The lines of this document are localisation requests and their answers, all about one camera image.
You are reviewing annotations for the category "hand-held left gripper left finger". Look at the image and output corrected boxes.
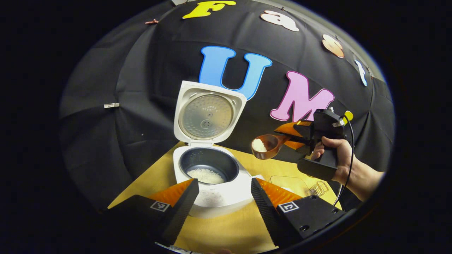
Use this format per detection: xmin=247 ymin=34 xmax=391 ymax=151
xmin=106 ymin=178 xmax=200 ymax=247

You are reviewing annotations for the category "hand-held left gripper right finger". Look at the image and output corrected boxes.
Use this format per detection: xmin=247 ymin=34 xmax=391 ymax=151
xmin=251 ymin=177 xmax=348 ymax=249

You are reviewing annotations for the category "brown wooden spoon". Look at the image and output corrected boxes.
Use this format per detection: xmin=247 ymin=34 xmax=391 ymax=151
xmin=251 ymin=133 xmax=308 ymax=160

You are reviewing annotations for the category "white rice spoonful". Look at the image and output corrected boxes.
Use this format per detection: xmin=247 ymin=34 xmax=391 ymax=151
xmin=252 ymin=138 xmax=268 ymax=153

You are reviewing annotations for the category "metal wire chopstick holder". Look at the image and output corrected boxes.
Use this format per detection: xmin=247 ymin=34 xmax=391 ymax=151
xmin=309 ymin=181 xmax=329 ymax=197

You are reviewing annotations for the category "cooker white rice layer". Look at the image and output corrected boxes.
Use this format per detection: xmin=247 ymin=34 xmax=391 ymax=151
xmin=186 ymin=168 xmax=225 ymax=185

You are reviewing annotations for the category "clear plastic container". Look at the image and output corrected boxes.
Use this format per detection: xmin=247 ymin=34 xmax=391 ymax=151
xmin=270 ymin=175 xmax=313 ymax=198

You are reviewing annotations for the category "black backdrop cloth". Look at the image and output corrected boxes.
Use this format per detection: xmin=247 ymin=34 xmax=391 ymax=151
xmin=58 ymin=0 xmax=395 ymax=212

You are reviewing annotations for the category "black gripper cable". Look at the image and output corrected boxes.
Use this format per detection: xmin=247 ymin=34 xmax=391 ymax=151
xmin=332 ymin=115 xmax=355 ymax=207

